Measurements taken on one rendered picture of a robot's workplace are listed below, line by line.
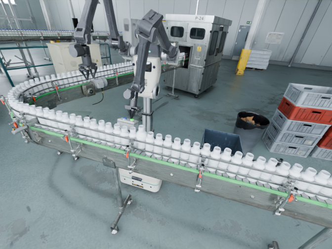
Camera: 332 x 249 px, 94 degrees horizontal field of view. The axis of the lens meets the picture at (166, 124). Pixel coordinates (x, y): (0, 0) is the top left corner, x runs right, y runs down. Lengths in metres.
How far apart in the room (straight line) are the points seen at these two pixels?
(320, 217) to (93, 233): 1.77
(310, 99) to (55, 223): 3.43
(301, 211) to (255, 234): 0.95
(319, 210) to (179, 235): 1.17
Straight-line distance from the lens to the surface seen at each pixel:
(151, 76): 1.43
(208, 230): 1.96
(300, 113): 3.00
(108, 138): 1.12
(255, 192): 1.11
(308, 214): 1.29
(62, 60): 4.81
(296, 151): 3.43
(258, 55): 10.17
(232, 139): 1.55
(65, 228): 2.06
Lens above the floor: 1.73
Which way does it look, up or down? 33 degrees down
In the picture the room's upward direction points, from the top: 4 degrees clockwise
